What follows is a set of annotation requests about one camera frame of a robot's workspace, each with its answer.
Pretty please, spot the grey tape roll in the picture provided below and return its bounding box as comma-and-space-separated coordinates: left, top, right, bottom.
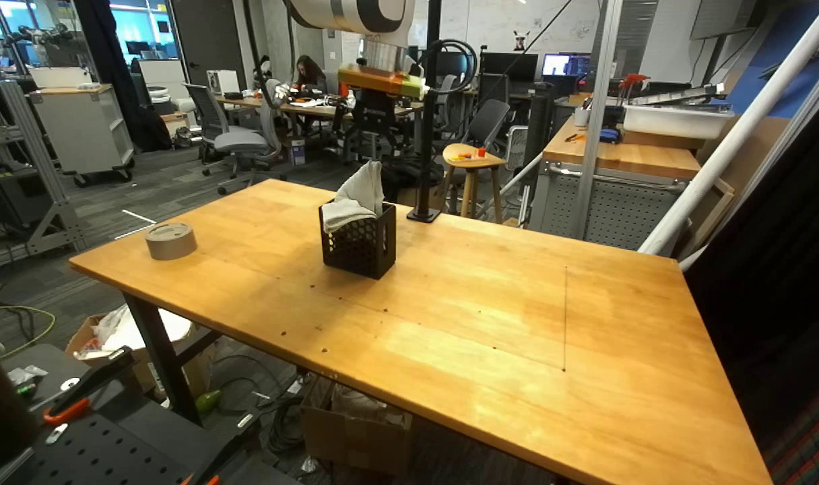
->
142, 221, 200, 265

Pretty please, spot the orange handled tool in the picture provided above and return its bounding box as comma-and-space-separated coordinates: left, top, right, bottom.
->
39, 395, 96, 428

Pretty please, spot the dark computer monitor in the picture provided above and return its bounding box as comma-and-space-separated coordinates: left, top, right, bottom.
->
476, 52, 539, 85

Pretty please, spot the cable loop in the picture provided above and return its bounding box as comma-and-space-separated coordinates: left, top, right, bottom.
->
0, 304, 58, 359

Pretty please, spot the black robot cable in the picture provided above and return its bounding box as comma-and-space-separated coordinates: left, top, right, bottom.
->
421, 36, 483, 93

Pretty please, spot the black table leg frame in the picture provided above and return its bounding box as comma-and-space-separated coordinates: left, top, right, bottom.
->
120, 293, 221, 422

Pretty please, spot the blue panel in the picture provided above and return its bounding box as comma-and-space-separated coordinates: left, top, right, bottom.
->
728, 0, 819, 118

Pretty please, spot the dark office chair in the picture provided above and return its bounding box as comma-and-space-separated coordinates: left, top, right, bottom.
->
460, 98, 512, 155

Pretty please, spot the grey metal shelving rack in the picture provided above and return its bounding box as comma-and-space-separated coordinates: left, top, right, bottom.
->
0, 76, 82, 277

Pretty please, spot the white diagonal pole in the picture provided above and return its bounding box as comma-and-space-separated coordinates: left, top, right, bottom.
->
636, 0, 819, 259

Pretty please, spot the white cloth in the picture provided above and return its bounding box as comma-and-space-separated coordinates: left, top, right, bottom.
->
321, 159, 388, 235

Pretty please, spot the silver vertical post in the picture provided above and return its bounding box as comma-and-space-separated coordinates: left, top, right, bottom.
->
567, 0, 625, 239

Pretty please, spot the long office desk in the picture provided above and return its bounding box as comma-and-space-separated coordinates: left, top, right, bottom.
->
224, 89, 359, 145

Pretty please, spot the lit computer monitor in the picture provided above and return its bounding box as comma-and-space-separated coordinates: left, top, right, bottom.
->
539, 52, 594, 81

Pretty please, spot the cardboard box with white plastic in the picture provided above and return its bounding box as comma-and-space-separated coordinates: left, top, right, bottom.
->
65, 304, 196, 366

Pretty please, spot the white rolling cart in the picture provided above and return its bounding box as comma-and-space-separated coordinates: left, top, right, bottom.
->
29, 83, 138, 186

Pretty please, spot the white tub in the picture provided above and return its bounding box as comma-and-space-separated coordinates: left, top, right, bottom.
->
623, 98, 740, 143

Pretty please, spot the round wooden stool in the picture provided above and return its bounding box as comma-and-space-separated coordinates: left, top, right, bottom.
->
439, 139, 509, 223

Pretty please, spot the brown cardboard box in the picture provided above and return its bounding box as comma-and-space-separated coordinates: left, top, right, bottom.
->
298, 394, 414, 480

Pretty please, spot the seated person with dark hair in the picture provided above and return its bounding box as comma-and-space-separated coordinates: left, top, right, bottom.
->
290, 52, 328, 93

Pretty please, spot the grey office chair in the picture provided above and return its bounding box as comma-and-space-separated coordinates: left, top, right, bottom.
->
186, 79, 286, 197

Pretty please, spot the yellow wooden block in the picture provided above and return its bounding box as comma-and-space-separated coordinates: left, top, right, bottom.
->
336, 65, 430, 102

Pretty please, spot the black perforated box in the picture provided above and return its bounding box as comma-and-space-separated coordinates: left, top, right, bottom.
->
314, 199, 399, 281

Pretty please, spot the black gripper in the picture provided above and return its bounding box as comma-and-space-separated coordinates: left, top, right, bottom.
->
351, 92, 399, 139

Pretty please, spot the wooden workbench with metal panel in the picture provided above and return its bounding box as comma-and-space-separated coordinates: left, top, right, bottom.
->
526, 116, 703, 254

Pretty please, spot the black vertical pole stand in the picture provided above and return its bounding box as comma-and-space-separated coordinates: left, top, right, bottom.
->
407, 0, 446, 227

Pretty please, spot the black perforated metal plate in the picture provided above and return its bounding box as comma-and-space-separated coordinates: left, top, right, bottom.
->
3, 402, 251, 485

